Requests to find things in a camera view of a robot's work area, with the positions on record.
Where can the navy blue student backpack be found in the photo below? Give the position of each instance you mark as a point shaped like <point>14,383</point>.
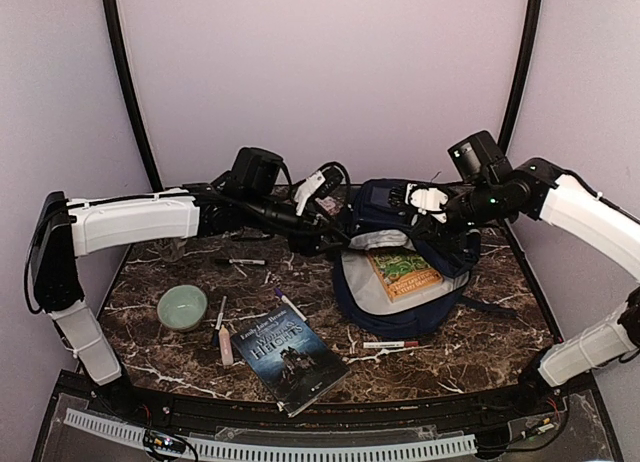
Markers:
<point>375,224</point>

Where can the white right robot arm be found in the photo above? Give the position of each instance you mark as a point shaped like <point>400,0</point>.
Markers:
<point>491,189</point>

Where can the purple capped white marker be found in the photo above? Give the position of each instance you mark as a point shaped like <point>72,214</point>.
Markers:
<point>283,298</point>

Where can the black capped white marker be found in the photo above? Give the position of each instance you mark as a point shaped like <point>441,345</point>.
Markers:
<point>240,261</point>

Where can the red capped white marker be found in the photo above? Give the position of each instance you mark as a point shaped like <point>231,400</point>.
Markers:
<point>389,344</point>

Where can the black right frame post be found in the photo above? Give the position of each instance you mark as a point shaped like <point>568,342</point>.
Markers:
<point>516,93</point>

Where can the orange 39-Storey Treehouse book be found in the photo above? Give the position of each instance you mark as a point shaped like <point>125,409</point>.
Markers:
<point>403,272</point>

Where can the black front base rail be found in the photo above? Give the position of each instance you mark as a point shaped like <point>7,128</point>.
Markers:
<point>366,398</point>

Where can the pink illustrated paperback book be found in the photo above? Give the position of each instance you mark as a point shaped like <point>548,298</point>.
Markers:
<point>331,205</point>

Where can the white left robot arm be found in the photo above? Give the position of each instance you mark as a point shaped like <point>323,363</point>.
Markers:
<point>256,192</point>

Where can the white slotted cable duct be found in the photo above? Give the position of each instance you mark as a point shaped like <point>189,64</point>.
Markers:
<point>233,444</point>

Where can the dark Wuthering Heights book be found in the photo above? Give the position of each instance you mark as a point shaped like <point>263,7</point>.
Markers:
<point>291,360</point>

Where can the light green ceramic bowl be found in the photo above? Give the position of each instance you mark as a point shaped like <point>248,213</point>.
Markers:
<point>182,308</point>

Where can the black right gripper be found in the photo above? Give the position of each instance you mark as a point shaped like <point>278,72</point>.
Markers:
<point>428,225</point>

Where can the black left frame post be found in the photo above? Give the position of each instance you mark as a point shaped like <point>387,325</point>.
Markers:
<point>118,48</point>

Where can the black frame post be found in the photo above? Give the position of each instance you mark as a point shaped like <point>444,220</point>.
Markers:
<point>118,48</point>
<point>516,93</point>

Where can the cream patterned ceramic mug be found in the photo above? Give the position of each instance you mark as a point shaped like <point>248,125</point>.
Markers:
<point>171,250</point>

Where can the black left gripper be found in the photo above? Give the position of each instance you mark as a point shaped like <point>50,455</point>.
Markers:
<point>310,246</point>

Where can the pink pencil-shaped eraser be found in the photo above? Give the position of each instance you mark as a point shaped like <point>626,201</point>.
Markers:
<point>225,346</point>

